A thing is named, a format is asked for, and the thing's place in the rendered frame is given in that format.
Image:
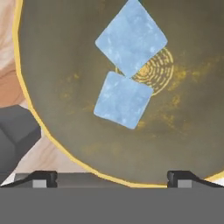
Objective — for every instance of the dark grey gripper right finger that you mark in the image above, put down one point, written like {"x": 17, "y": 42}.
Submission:
{"x": 178, "y": 176}

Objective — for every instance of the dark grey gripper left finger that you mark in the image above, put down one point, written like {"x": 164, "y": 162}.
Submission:
{"x": 46, "y": 177}

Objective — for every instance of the pale blue ice cube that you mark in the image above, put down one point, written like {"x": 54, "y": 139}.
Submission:
{"x": 122, "y": 100}
{"x": 131, "y": 38}

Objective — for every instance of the dark grey angular block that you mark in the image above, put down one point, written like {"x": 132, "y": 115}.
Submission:
{"x": 14, "y": 134}

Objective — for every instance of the olive bowl with yellow rim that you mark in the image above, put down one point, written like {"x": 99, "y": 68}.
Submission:
{"x": 67, "y": 96}

